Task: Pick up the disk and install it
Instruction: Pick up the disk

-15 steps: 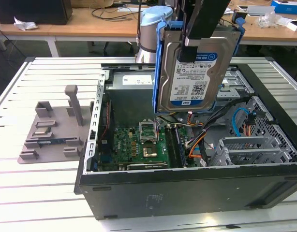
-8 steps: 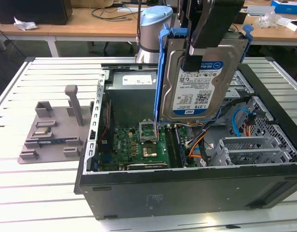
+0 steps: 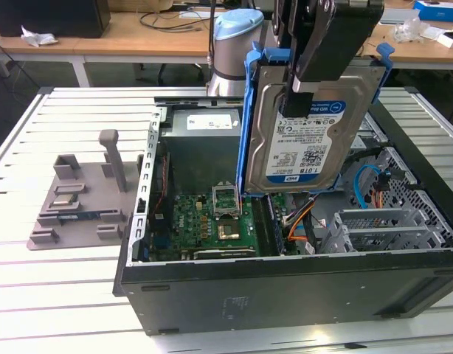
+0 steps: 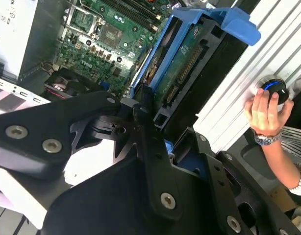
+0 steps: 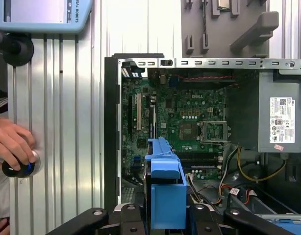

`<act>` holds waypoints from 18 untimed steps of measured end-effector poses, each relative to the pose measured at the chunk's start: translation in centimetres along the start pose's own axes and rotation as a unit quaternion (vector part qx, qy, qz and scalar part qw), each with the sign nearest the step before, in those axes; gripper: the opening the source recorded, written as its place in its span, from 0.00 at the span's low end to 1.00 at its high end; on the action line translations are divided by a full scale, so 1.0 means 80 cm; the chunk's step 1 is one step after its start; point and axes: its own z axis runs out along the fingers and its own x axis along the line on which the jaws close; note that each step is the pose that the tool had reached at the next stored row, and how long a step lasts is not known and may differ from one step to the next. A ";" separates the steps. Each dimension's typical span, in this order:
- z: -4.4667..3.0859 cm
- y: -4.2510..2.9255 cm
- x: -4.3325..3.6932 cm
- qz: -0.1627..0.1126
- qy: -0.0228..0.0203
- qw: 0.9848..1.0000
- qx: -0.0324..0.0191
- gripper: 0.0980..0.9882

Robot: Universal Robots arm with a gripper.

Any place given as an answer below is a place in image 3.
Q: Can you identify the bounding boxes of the black graphics card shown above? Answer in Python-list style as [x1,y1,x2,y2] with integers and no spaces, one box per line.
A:
[181,246,257,261]

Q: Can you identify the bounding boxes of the hard disk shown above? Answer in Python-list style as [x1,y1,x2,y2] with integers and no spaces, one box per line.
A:
[236,42,395,196]

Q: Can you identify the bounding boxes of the green motherboard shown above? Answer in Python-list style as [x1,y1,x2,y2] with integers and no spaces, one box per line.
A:
[148,191,297,259]

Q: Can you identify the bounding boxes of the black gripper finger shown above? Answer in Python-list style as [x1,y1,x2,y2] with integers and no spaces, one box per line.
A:
[281,0,385,117]
[270,0,308,51]

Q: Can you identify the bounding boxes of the CPU socket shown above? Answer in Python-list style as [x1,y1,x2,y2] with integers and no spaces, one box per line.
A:
[215,219,242,243]

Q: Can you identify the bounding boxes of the clear plastic bag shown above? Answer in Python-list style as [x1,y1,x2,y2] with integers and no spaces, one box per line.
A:
[390,18,432,44]

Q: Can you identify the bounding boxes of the orange wires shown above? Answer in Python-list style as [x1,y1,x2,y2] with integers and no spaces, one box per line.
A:
[285,205,320,243]

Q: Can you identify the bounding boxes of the loose RAM stick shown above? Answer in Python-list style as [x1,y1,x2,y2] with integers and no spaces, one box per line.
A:
[56,210,120,222]

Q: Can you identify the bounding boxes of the installed RAM stick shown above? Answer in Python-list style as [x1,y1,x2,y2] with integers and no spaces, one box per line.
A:
[266,195,286,256]

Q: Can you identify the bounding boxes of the crumpled white paper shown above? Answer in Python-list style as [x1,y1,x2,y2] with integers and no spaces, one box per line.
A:
[21,25,60,47]

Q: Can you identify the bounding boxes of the grey power supply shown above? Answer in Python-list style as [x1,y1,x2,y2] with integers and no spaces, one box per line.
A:
[159,108,245,185]

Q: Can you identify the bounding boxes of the black RAM slot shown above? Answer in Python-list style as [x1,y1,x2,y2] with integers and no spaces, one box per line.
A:
[250,195,274,257]

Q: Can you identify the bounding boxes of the flat silver box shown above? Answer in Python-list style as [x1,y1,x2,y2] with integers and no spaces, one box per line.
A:
[380,7,421,26]

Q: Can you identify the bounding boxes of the blue data wire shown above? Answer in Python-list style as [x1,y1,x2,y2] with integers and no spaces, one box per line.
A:
[353,164,393,212]

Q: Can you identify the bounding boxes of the metal optical drive cage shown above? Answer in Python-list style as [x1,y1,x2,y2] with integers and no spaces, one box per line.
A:
[353,110,390,156]

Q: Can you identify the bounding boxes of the grey parts rack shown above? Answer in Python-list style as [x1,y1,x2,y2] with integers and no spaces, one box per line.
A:
[25,128,145,252]

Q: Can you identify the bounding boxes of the silver CPU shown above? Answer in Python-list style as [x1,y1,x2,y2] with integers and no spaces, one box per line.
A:
[51,195,78,209]

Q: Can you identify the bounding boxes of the black open PC case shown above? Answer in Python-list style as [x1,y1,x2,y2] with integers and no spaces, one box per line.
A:
[111,86,453,336]

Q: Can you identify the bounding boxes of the large black box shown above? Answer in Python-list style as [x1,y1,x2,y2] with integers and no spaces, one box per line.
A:
[0,0,111,40]

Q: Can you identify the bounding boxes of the metal socket cover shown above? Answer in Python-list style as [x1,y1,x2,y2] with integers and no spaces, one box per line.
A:
[210,183,243,221]

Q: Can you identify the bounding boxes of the wooden desk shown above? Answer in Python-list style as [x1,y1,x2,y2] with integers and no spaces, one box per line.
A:
[0,9,453,89]

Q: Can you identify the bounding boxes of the blue cardboard box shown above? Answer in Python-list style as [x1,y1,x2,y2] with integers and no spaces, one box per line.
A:
[413,0,453,21]

